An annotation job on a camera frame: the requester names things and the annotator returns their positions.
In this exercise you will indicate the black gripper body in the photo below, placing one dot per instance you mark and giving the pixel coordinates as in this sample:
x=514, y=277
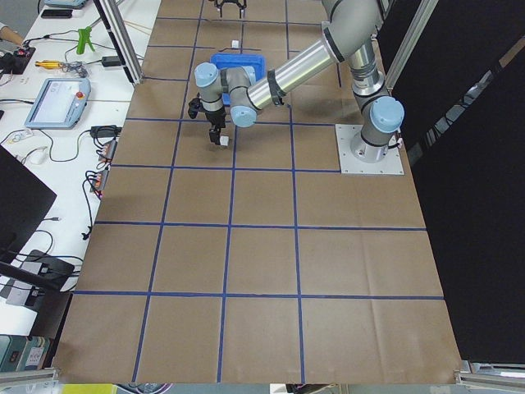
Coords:
x=215, y=119

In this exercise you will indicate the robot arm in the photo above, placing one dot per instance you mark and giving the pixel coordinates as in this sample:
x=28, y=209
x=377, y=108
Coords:
x=346, y=37

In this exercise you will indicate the person hand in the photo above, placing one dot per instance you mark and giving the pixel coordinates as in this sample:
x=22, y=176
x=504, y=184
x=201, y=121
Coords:
x=11, y=36

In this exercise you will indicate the usb hub far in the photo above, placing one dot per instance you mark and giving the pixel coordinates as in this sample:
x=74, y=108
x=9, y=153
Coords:
x=107, y=151

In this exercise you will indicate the usb hub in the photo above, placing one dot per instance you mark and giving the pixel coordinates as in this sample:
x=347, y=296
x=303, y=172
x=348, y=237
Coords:
x=107, y=151
x=98, y=181

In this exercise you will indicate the black power adapter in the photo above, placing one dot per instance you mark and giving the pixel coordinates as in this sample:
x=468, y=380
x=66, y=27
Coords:
x=111, y=61

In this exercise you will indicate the usb hub near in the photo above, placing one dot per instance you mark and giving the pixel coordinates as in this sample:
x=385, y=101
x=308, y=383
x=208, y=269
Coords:
x=98, y=181

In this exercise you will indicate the teach pendant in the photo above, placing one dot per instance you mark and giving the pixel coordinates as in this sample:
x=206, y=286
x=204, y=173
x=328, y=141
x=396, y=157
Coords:
x=59, y=104

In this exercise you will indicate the black phone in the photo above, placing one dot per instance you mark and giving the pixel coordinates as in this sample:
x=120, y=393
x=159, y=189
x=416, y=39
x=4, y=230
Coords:
x=56, y=14

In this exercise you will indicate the yellow tool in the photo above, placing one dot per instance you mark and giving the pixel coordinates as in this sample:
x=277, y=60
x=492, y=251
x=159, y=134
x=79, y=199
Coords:
x=49, y=65

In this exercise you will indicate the white mouse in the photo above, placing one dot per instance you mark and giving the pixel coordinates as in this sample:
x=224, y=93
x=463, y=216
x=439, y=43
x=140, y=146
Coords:
x=38, y=157

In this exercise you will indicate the black monitor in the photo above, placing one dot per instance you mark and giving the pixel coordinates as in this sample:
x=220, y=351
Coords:
x=25, y=201

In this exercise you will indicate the black monitor stand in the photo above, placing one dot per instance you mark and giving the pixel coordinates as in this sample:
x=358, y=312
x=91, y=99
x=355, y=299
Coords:
x=41, y=270

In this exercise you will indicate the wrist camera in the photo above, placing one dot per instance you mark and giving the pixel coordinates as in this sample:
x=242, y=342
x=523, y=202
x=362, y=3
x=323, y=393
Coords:
x=195, y=107

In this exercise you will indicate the aluminium frame post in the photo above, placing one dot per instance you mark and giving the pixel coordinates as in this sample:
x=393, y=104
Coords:
x=114, y=24

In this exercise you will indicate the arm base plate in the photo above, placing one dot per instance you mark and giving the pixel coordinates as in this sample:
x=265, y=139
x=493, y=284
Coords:
x=356, y=157

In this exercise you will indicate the green handled reacher grabber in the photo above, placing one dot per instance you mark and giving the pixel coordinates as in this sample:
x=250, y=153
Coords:
x=84, y=40

